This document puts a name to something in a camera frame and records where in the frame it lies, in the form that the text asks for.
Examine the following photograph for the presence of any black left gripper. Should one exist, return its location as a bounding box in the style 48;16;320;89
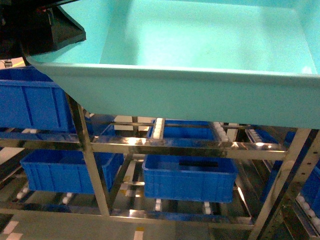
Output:
0;0;87;59

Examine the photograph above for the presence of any teal plastic bin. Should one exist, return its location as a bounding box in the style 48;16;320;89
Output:
28;0;320;129

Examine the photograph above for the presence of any stainless steel shelf rack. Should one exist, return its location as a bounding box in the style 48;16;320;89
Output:
0;97;320;240

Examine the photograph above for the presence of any blue bin middle left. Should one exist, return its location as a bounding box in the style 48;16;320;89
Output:
0;66;74;132

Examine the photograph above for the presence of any blue bin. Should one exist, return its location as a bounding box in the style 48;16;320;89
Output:
142;155;238;203
0;66;74;132
19;149;125;195

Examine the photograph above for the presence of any blue bin lower left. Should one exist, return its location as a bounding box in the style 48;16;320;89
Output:
19;149;125;195

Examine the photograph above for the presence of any blue bin lower centre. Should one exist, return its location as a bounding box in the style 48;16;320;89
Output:
142;155;238;203

